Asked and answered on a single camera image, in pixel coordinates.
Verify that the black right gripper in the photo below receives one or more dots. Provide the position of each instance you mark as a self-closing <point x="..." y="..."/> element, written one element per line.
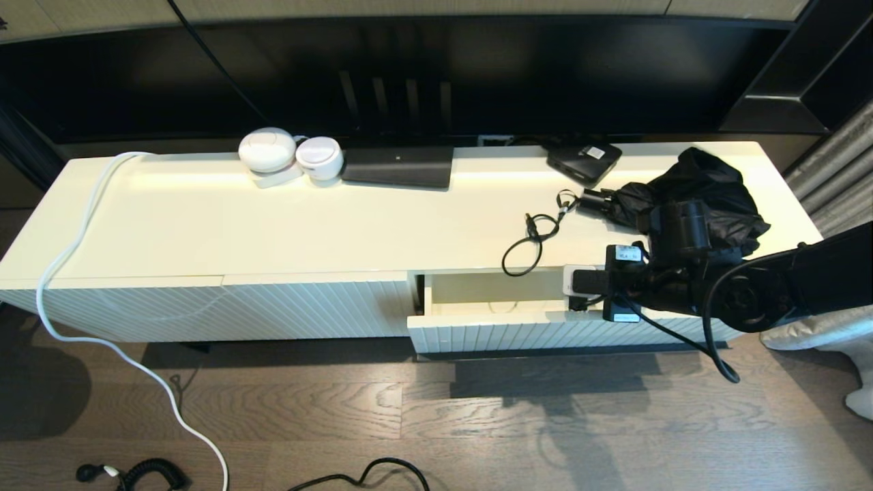
<point x="631" y="286"/>

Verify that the black umbrella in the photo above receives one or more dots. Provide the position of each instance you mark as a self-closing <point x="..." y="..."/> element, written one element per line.
<point x="723" y="184"/>

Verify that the white fluted drawer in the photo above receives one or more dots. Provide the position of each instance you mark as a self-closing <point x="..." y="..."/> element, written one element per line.
<point x="477" y="334"/>

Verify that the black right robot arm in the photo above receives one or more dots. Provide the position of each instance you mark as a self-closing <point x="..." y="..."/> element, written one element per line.
<point x="818" y="273"/>

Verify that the white long TV cabinet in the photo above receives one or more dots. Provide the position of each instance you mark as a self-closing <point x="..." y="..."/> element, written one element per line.
<point x="273" y="225"/>

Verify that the black set-top box white label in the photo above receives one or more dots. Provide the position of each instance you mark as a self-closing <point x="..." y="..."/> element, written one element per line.
<point x="580" y="166"/>

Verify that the black television screen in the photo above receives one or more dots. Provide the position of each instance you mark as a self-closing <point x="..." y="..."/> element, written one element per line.
<point x="545" y="68"/>

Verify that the black flat router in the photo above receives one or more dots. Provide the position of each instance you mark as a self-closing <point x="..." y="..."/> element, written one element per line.
<point x="397" y="168"/>

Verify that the small white round device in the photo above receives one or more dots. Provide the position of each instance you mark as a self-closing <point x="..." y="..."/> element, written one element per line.
<point x="320" y="159"/>

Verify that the white flat device base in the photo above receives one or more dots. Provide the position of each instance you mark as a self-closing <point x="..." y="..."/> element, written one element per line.
<point x="276" y="179"/>

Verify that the large white round device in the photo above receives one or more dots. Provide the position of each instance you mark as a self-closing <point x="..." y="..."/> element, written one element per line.
<point x="267" y="150"/>

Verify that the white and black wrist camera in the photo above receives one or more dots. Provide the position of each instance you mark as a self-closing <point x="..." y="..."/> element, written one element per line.
<point x="590" y="281"/>

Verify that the black wall shelf unit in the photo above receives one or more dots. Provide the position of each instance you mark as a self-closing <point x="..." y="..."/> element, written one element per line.
<point x="818" y="68"/>

